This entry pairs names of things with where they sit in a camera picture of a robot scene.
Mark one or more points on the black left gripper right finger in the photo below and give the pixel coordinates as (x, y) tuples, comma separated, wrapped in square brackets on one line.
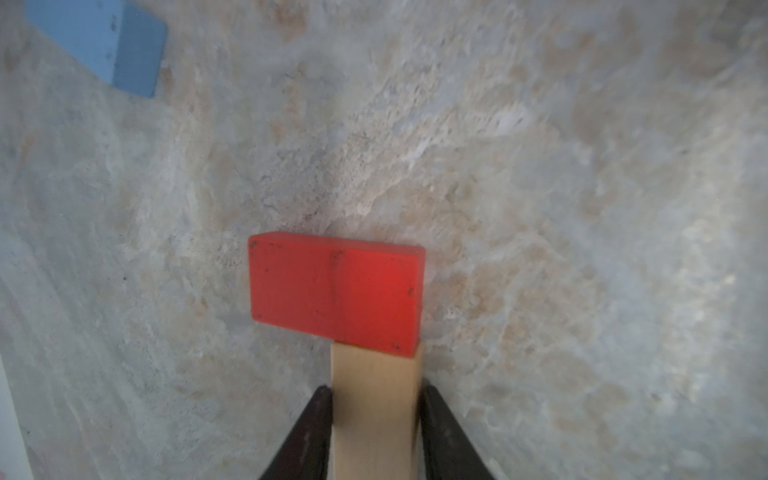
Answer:
[(448, 452)]

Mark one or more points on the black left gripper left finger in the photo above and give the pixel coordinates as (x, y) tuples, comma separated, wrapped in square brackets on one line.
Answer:
[(304, 454)]

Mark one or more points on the beige short block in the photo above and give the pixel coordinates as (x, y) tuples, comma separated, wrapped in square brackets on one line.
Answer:
[(375, 423)]

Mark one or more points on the red long block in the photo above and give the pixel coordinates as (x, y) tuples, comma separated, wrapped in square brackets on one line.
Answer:
[(367, 294)]

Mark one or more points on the light blue short block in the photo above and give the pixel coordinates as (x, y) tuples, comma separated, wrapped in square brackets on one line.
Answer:
[(119, 41)]

